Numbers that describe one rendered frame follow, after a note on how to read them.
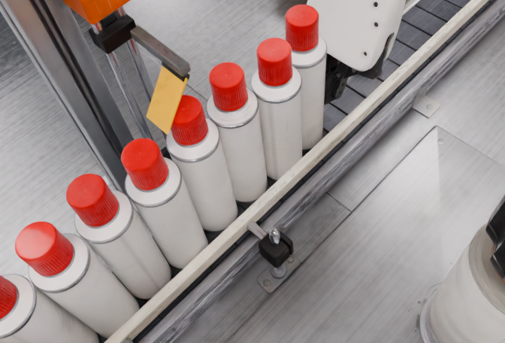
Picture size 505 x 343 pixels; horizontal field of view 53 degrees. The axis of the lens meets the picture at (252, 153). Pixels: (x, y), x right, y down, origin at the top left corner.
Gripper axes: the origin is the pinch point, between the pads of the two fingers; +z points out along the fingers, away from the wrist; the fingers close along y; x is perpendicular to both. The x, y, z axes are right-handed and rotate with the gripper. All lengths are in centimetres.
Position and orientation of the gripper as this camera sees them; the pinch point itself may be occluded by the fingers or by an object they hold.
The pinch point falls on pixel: (331, 85)
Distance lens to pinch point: 64.3
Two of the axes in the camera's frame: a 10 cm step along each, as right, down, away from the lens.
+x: 6.9, -4.0, 6.0
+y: 7.0, 5.6, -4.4
